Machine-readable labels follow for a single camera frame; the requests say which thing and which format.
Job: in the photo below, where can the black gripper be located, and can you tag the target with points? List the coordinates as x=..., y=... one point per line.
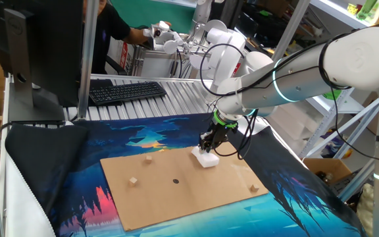
x=222, y=135

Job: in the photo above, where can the white rectangular sponge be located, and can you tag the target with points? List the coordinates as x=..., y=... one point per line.
x=209, y=160

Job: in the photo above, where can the white haptic control device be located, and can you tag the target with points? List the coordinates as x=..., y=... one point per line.
x=163, y=37

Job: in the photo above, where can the bare person forearm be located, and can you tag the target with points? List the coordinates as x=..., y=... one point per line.
x=137, y=35

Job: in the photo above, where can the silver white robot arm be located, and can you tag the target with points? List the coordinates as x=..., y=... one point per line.
x=357, y=59

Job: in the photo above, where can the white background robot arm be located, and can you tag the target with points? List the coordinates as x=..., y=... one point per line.
x=227, y=46

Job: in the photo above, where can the person hand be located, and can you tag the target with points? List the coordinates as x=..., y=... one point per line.
x=165, y=24

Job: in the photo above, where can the black round spot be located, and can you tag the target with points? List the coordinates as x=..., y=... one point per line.
x=175, y=181

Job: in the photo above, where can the small wooden cube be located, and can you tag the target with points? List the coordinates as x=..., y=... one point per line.
x=133, y=181
x=148, y=159
x=254, y=188

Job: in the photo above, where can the brown cardboard sheet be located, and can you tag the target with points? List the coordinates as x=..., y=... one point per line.
x=176, y=204

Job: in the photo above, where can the white foam block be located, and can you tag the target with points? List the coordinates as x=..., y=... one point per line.
x=291, y=125

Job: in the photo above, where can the silver metal cart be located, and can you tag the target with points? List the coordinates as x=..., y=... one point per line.
x=156, y=64

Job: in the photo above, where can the black keyboard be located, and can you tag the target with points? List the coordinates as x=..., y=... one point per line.
x=127, y=92

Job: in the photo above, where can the printed landscape cloth mat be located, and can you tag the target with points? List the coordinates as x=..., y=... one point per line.
x=110, y=141

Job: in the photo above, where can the open cardboard box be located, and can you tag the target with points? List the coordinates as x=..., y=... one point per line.
x=327, y=166

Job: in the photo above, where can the white box red print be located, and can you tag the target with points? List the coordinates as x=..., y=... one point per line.
x=123, y=57

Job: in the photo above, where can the person in black shirt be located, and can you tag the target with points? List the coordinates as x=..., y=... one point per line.
x=110, y=29

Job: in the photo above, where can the beige fabric bag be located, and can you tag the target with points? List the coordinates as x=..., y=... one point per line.
x=365, y=204

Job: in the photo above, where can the black computer monitor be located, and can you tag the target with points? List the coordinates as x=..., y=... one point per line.
x=54, y=49

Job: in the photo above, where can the white metal shelf rack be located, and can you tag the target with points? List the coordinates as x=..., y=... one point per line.
x=341, y=14

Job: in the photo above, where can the yellow puzzle cube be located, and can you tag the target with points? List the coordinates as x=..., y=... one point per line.
x=352, y=8

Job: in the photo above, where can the grey monitor stand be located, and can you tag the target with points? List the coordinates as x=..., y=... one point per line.
x=20, y=66

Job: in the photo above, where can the green bottle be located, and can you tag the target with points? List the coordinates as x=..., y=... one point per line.
x=366, y=8

